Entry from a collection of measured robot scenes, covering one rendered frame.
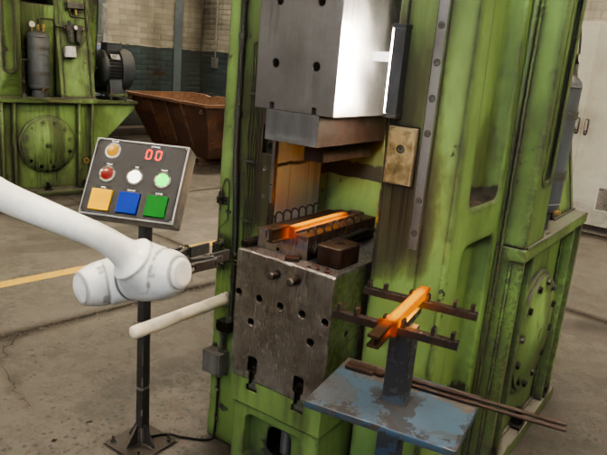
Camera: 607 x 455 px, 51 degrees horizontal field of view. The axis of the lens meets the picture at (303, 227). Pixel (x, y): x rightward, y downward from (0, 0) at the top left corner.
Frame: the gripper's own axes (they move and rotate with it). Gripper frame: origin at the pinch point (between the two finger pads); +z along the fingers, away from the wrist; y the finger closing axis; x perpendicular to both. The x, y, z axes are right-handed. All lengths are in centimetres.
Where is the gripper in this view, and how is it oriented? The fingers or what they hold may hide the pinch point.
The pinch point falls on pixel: (210, 253)
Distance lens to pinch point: 174.8
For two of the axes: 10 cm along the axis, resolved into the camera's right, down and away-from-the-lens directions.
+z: 5.9, -1.6, 7.9
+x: 0.9, -9.6, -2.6
